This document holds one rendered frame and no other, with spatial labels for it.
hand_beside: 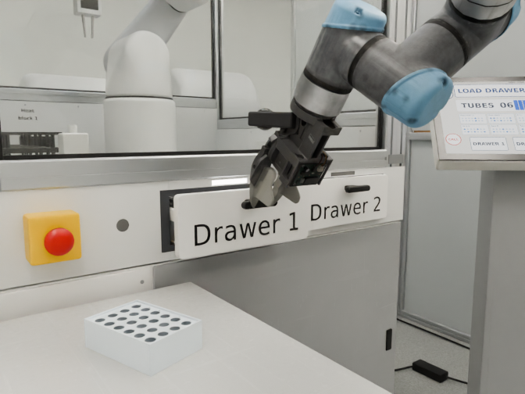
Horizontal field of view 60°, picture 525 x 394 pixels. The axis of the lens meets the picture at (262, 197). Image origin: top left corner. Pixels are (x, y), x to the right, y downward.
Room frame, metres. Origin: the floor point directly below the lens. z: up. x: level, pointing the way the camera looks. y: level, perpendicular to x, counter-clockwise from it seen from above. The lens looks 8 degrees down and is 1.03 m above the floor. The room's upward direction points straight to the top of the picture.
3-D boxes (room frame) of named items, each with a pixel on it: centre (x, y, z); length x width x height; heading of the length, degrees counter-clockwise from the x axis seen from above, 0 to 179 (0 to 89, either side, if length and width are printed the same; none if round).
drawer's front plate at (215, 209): (0.84, 0.03, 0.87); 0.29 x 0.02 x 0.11; 126
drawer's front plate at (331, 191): (1.06, -0.20, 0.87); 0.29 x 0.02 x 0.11; 126
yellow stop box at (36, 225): (0.67, 0.31, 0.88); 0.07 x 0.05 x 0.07; 126
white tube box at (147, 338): (0.54, 0.15, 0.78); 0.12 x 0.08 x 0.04; 54
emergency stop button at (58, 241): (0.64, 0.30, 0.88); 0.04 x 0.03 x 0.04; 126
